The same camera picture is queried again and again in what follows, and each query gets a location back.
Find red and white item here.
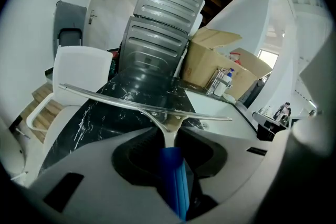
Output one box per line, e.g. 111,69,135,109
229,51,242,66

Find white office chair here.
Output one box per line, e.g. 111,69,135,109
25,45,114,156

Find grey washing machine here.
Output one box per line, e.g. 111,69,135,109
117,16,192,80

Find open cardboard box with flaps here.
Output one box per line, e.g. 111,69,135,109
228,47,274,101

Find white door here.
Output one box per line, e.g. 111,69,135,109
83,0,124,51

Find metal door handle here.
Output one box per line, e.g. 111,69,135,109
88,9,98,25

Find white pipe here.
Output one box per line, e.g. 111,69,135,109
172,41,190,78

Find white counter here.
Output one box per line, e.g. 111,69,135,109
251,110,291,130

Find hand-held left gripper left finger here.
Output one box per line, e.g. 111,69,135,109
28,127,185,224

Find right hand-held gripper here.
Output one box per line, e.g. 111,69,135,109
272,30,336,194

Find white soap pump bottle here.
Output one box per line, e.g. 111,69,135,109
214,68,236,97

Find metal squeegee with blue handle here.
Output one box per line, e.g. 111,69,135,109
58,83,234,221

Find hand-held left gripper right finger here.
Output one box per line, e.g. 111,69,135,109
175,125,271,221

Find white soap dish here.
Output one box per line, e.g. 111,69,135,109
222,93,239,103

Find large open cardboard box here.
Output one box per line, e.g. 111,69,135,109
180,27,244,89

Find white sink basin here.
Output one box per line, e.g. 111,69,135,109
184,87,257,140

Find black marble table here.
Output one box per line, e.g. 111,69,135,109
38,66,258,177

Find dark grey folded chair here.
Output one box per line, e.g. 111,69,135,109
53,0,88,48

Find wooden steps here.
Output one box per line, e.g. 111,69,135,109
19,83,66,144

